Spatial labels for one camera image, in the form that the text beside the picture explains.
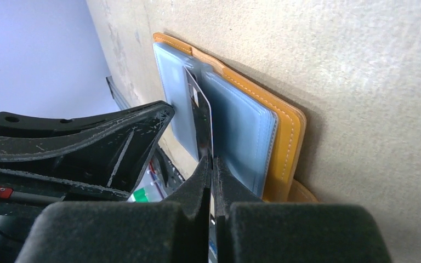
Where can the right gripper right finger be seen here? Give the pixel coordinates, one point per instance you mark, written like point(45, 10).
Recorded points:
point(251, 230)

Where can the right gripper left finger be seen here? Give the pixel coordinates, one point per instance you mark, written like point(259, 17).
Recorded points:
point(172, 230)

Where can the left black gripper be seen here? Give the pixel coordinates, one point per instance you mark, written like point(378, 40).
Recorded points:
point(96, 158)

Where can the orange leather card holder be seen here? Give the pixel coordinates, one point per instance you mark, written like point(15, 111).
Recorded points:
point(280, 185)

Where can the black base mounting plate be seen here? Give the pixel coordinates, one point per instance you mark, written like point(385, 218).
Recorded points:
point(165, 174)

